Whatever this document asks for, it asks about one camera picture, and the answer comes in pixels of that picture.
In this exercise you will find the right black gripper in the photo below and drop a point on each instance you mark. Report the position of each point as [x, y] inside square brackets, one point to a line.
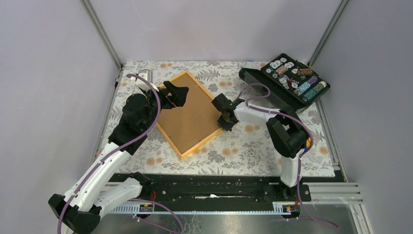
[221, 124]

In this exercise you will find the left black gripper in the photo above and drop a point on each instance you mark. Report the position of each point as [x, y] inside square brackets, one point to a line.
[178, 94]

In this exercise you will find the orange picture frame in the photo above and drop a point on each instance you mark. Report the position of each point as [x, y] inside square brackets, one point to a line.
[200, 145]

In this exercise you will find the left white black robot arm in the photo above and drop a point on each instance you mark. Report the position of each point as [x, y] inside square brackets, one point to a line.
[81, 208]

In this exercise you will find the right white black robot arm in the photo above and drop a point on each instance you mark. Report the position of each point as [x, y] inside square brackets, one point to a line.
[287, 133]

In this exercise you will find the floral patterned table mat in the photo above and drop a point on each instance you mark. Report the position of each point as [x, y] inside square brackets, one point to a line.
[246, 150]

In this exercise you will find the black poker chip case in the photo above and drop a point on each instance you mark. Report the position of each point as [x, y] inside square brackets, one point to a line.
[287, 88]

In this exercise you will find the blue yellow toy car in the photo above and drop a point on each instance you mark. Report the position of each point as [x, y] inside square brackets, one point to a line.
[308, 145]

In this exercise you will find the brown poker chip stack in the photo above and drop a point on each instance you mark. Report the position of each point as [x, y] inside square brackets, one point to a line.
[304, 72]

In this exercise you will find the purple poker chip stack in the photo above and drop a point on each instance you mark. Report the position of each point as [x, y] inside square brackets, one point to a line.
[311, 81]

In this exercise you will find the teal poker chip stack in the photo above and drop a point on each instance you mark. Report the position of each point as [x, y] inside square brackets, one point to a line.
[314, 91]

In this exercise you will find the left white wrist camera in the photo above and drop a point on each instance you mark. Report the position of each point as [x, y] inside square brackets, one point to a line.
[147, 75]

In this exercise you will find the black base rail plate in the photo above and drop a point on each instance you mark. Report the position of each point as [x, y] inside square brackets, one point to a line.
[216, 193]

